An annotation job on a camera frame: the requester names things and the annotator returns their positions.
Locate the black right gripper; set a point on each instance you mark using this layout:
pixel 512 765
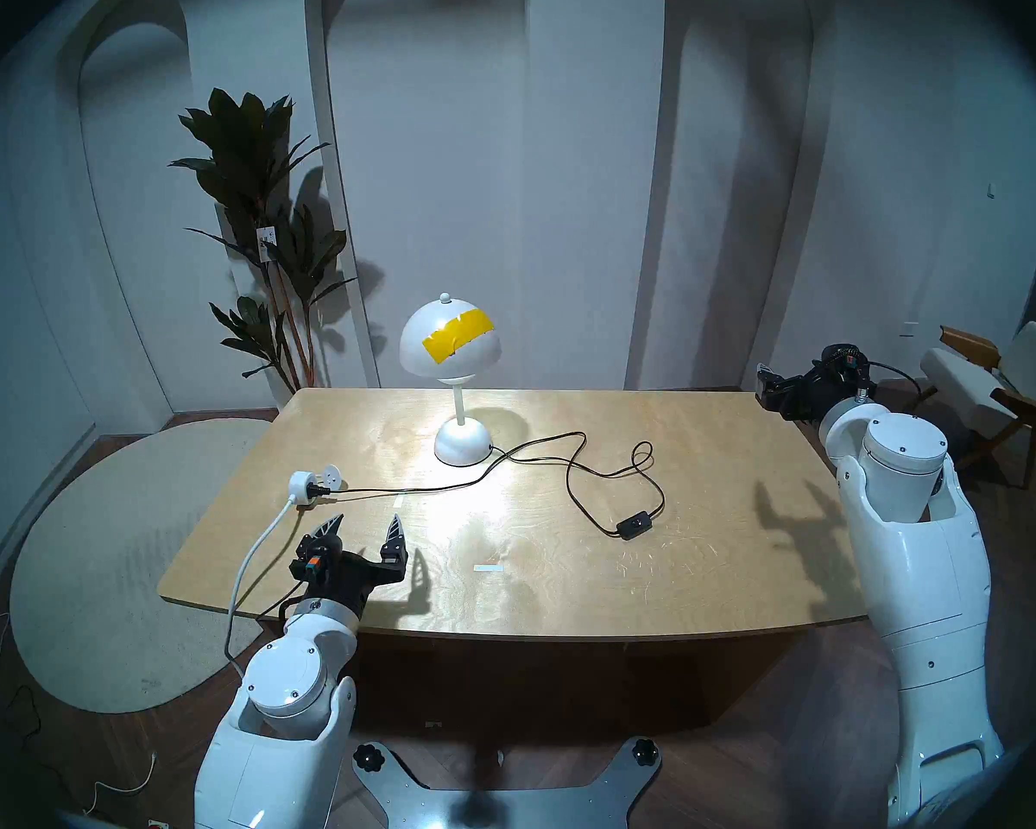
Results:
pixel 816 391

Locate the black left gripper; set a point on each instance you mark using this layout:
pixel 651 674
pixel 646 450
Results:
pixel 341 572

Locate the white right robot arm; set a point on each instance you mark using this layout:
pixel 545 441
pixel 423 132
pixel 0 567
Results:
pixel 924 560

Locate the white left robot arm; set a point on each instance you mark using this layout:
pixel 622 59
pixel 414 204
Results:
pixel 293 680

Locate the white dome table lamp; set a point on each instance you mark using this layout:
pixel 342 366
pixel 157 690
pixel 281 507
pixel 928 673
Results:
pixel 464 446

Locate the white cushioned wooden armchair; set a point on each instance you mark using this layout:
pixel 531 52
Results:
pixel 984 400

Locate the yellow tape strip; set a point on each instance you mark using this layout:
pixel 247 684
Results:
pixel 457 335

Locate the black base knob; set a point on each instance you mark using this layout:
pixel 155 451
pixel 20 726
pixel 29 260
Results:
pixel 645 752
pixel 368 757

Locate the beige oval rug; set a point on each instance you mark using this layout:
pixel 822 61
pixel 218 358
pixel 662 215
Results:
pixel 95 577

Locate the tall dark green plant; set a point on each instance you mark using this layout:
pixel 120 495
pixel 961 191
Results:
pixel 250 145

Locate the grey metal robot base plate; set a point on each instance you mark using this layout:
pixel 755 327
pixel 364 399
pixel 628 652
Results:
pixel 483 806

